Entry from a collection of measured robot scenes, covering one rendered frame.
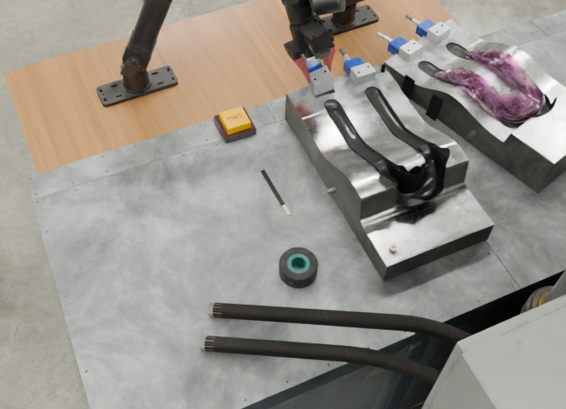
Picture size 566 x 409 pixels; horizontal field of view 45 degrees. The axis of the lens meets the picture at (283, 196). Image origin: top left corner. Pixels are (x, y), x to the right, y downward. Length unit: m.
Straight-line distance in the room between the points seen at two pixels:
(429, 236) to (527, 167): 0.31
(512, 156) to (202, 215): 0.72
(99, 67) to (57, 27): 1.46
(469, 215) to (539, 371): 0.87
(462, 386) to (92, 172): 1.15
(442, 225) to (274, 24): 0.80
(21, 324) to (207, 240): 1.06
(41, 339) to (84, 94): 0.90
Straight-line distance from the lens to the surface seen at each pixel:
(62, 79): 1.87
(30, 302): 2.43
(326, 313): 1.30
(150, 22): 1.60
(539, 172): 1.62
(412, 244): 1.43
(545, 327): 0.68
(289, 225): 1.49
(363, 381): 1.61
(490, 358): 0.65
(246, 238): 1.47
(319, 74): 1.59
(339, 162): 1.48
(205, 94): 1.76
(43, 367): 2.31
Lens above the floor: 2.04
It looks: 54 degrees down
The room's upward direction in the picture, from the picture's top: 1 degrees clockwise
